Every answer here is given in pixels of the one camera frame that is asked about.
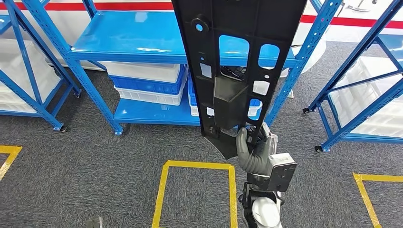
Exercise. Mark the white car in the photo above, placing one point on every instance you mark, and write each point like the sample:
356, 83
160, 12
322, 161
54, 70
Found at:
67, 28

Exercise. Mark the red barrier belt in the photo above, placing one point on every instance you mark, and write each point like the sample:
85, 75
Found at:
126, 5
362, 22

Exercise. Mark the black plastic plate part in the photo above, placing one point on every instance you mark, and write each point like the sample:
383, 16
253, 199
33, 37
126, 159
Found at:
239, 15

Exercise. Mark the white stand base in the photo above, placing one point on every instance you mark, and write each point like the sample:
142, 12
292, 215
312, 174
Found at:
362, 5

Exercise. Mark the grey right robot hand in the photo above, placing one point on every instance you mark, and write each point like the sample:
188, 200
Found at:
270, 143

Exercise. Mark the blue plastic crate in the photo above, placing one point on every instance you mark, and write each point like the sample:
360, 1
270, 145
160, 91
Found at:
144, 85
192, 94

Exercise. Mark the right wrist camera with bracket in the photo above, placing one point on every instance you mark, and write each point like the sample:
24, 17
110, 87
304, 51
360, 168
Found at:
280, 173

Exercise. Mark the blue metal shelf rack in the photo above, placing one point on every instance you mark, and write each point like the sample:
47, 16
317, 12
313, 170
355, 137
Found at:
4, 24
126, 41
377, 138

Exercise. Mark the white moulded foam tray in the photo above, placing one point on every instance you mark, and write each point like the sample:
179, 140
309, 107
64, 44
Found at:
9, 63
355, 94

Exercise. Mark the dark left wrist camera mount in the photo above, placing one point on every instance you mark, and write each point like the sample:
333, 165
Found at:
94, 222

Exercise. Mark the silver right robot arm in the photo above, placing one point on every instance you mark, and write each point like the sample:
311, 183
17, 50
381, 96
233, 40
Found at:
266, 212

